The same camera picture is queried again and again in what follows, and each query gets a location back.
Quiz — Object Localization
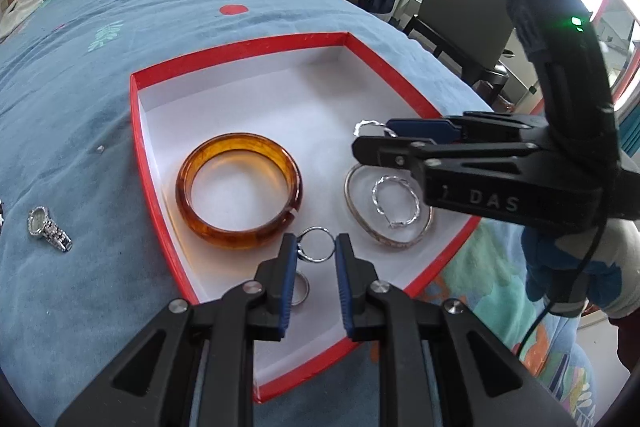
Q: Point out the small silver ring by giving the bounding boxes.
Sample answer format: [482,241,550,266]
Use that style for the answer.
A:
[297,227,337,264]

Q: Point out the amber resin bangle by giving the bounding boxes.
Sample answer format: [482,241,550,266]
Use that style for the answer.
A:
[175,133,303,252]

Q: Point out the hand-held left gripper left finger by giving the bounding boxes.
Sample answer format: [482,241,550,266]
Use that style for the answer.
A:
[55,234,298,427]

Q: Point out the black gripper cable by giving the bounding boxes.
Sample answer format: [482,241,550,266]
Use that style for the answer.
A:
[514,187,608,354]

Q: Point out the large thin silver bangle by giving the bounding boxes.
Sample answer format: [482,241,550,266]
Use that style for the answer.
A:
[344,163,435,250]

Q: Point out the silver wristwatch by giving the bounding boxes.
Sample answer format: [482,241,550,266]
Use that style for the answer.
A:
[27,206,73,253]

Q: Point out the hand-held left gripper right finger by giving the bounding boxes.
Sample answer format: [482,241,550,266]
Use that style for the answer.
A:
[334,233,576,427]

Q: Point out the plain silver ring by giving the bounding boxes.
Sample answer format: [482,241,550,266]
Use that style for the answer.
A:
[291,271,311,307]

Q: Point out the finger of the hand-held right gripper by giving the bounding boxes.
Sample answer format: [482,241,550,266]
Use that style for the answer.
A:
[352,136,549,180]
[387,112,551,145]

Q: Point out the red jewelry box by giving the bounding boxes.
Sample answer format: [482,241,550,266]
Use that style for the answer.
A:
[130,32,496,404]

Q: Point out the person's right hand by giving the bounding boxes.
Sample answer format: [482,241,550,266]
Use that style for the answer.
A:
[521,207,640,320]

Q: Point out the twisted silver bracelet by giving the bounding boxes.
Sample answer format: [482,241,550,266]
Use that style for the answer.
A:
[371,175,421,229]

